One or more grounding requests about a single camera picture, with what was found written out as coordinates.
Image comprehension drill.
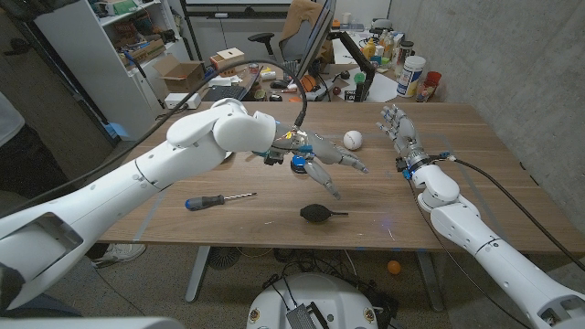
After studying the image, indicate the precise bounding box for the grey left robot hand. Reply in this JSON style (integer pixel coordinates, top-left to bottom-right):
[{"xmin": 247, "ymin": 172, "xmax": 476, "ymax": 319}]
[{"xmin": 272, "ymin": 129, "xmax": 369, "ymax": 201}]

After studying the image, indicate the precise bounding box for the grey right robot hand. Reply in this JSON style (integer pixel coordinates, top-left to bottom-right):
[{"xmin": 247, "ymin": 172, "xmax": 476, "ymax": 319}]
[{"xmin": 376, "ymin": 104, "xmax": 433, "ymax": 177}]

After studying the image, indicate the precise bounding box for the black rubber air blower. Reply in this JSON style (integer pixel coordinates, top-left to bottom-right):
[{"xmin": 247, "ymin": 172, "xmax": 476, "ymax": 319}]
[{"xmin": 299, "ymin": 203, "xmax": 349, "ymax": 225}]

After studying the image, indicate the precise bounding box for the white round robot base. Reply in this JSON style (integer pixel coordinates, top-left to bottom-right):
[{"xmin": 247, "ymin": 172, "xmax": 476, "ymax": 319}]
[{"xmin": 246, "ymin": 272, "xmax": 379, "ymax": 329}]

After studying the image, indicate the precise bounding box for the blue push button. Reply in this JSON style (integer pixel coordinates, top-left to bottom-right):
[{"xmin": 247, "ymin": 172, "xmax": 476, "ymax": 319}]
[{"xmin": 290, "ymin": 154, "xmax": 316, "ymax": 175}]

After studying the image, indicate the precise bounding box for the white baseball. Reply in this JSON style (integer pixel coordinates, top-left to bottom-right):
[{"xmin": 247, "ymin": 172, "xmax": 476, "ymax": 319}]
[{"xmin": 343, "ymin": 130, "xmax": 364, "ymax": 152}]

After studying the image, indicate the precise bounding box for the red snack container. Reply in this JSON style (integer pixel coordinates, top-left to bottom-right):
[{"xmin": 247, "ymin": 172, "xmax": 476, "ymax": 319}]
[{"xmin": 415, "ymin": 70, "xmax": 442, "ymax": 102}]

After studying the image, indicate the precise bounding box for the white wipes canister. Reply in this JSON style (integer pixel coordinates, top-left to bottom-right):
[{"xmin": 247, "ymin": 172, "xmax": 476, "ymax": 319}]
[{"xmin": 396, "ymin": 55, "xmax": 427, "ymax": 98}]

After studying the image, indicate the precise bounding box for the small orange basketball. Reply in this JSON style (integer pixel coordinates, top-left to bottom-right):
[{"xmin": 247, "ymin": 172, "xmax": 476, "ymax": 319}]
[{"xmin": 296, "ymin": 74, "xmax": 317, "ymax": 94}]

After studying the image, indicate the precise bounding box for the black lidded jar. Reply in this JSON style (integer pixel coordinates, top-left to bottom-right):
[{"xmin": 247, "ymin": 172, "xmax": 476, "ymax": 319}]
[{"xmin": 395, "ymin": 40, "xmax": 415, "ymax": 77}]

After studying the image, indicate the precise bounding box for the grey keyboard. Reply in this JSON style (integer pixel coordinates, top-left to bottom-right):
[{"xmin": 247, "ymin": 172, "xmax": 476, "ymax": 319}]
[{"xmin": 282, "ymin": 58, "xmax": 301, "ymax": 83}]

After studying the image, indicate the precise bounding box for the flat computer monitor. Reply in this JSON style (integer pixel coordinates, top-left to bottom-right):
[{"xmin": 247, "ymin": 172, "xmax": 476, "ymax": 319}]
[{"xmin": 288, "ymin": 0, "xmax": 338, "ymax": 88}]

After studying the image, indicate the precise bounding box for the office chair with brown jacket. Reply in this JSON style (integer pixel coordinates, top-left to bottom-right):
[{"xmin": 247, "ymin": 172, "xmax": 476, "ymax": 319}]
[{"xmin": 247, "ymin": 0, "xmax": 335, "ymax": 64}]

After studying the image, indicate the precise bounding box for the open laptop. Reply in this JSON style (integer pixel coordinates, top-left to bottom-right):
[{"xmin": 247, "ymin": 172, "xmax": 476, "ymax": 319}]
[{"xmin": 201, "ymin": 66, "xmax": 264, "ymax": 102}]

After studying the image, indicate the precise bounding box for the small wooden box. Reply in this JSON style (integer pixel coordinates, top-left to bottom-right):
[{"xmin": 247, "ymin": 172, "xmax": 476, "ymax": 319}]
[{"xmin": 209, "ymin": 47, "xmax": 248, "ymax": 78}]

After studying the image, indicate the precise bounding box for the black round fan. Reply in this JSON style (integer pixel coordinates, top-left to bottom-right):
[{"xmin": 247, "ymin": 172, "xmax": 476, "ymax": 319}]
[{"xmin": 207, "ymin": 247, "xmax": 242, "ymax": 271}]

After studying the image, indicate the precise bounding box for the grey table leg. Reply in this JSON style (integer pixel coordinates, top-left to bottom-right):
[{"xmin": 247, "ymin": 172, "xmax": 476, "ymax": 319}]
[
  {"xmin": 185, "ymin": 246, "xmax": 212, "ymax": 303},
  {"xmin": 415, "ymin": 250, "xmax": 445, "ymax": 313}
]

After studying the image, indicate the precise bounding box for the white rectangular power box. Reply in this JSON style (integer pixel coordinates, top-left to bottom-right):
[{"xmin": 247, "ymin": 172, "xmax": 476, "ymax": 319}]
[{"xmin": 164, "ymin": 92, "xmax": 202, "ymax": 111}]

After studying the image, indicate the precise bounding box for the open cardboard box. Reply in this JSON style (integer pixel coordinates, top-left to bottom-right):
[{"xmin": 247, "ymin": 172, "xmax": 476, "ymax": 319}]
[{"xmin": 153, "ymin": 53, "xmax": 206, "ymax": 94}]

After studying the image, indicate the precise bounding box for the whiteboard on black stand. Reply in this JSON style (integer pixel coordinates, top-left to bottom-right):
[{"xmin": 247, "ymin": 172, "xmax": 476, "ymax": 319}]
[{"xmin": 179, "ymin": 0, "xmax": 296, "ymax": 63}]

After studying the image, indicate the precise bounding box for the blue plastic item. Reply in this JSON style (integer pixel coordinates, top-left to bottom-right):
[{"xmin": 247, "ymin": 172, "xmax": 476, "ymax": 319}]
[{"xmin": 104, "ymin": 122, "xmax": 132, "ymax": 141}]

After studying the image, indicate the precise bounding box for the white sneaker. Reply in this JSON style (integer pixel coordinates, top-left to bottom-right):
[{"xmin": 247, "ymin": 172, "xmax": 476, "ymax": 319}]
[{"xmin": 90, "ymin": 243, "xmax": 147, "ymax": 270}]

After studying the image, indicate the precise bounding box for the white shelf unit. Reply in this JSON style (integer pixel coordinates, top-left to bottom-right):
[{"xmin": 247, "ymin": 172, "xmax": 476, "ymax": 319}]
[{"xmin": 34, "ymin": 0, "xmax": 191, "ymax": 141}]

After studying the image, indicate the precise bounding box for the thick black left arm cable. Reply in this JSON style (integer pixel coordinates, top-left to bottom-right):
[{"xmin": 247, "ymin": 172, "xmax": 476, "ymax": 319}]
[{"xmin": 0, "ymin": 58, "xmax": 308, "ymax": 218}]

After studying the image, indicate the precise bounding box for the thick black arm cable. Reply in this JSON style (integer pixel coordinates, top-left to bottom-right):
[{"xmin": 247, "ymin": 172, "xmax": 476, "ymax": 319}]
[
  {"xmin": 0, "ymin": 58, "xmax": 308, "ymax": 218},
  {"xmin": 442, "ymin": 153, "xmax": 585, "ymax": 273}
]

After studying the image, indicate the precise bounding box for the blue black handled screwdriver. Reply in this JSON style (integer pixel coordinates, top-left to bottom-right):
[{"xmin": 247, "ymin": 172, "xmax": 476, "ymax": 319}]
[{"xmin": 184, "ymin": 191, "xmax": 258, "ymax": 212}]

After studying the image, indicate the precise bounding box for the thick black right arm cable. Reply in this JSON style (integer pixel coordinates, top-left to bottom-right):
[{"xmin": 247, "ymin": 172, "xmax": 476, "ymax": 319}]
[{"xmin": 442, "ymin": 153, "xmax": 585, "ymax": 273}]

